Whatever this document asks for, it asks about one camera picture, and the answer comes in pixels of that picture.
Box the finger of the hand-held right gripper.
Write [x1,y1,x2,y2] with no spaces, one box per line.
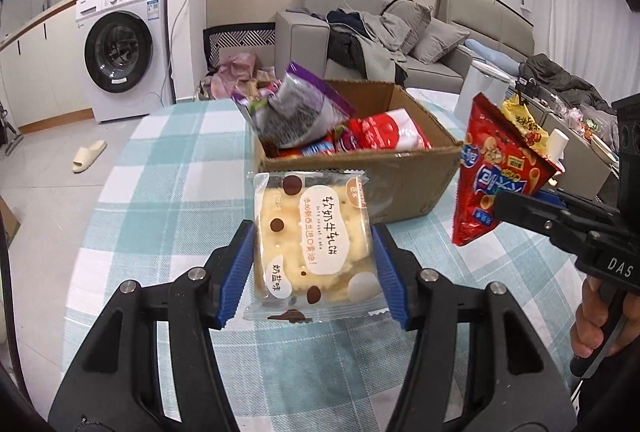
[537,189,621,220]
[494,191,601,258]

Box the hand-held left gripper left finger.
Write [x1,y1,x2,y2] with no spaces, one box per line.
[47,219,257,432]

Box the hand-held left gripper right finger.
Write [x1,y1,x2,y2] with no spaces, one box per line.
[371,223,583,432]

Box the red triangular snack bag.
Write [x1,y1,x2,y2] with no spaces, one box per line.
[451,93,561,247]

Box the cream cracker packet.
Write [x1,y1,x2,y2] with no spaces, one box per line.
[243,169,391,324]

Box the brown cardboard box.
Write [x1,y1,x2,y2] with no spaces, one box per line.
[252,79,463,223]

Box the red and white snack packet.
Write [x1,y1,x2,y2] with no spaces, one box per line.
[349,108,433,152]

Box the person's right hand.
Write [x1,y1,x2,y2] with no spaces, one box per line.
[570,276,626,358]

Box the beige coffee table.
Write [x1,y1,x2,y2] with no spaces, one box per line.
[545,109,621,200]

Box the white paper cup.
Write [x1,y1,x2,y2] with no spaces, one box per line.
[545,129,570,163]

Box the yellow plastic bag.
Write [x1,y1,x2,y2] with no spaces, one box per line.
[500,94,551,150]

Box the dark green jacket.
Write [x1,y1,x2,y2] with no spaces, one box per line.
[517,53,613,113]

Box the checkered tablecloth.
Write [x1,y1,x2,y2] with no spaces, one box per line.
[62,99,586,432]

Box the white trash bin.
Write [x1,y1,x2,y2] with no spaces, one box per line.
[459,59,511,113]

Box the light blue pillow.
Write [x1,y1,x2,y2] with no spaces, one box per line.
[464,39,521,73]

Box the beige slipper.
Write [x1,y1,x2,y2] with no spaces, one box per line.
[72,139,108,174]

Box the light grey pillow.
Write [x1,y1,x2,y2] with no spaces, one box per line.
[410,17,471,65]

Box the pink cloth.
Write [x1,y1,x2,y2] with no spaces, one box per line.
[210,52,276,98]

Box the grey hoodie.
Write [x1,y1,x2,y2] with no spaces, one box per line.
[357,12,408,83]

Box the dark grey pillow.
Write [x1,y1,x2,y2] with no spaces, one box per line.
[382,0,432,55]

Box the black garment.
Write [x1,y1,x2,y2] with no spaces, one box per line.
[326,9,371,73]

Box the black patterned basket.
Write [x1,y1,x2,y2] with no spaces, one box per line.
[202,23,277,70]

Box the cardboard box with print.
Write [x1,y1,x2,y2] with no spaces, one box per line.
[0,197,21,240]

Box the grey sofa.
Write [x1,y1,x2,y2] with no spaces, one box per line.
[275,0,533,93]

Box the white washing machine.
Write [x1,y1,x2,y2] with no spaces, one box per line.
[75,0,176,123]

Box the stick vacuum cleaner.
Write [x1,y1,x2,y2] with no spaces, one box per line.
[0,104,23,156]

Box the white kitchen base cabinet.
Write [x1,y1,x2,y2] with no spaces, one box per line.
[0,0,168,128]

